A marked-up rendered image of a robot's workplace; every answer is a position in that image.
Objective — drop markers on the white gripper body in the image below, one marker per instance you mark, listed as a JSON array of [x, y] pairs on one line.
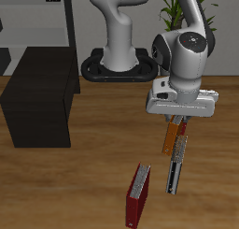
[[177, 108]]

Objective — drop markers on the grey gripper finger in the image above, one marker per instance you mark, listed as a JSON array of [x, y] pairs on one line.
[[187, 119]]

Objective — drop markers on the orange book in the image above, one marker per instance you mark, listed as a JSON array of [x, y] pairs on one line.
[[171, 137]]

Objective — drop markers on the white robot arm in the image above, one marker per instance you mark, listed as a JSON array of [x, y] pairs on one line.
[[119, 36]]

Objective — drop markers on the small dark red book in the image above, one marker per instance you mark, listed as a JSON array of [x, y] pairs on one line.
[[183, 129]]

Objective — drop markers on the black book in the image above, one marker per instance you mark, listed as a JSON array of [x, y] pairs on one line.
[[175, 176]]

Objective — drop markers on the green pot plant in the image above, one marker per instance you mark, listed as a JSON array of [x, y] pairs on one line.
[[174, 11]]

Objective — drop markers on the dark brown desk caddy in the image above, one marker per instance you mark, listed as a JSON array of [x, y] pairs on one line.
[[37, 95]]

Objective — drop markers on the flat black base plate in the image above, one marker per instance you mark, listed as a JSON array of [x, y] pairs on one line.
[[90, 71]]

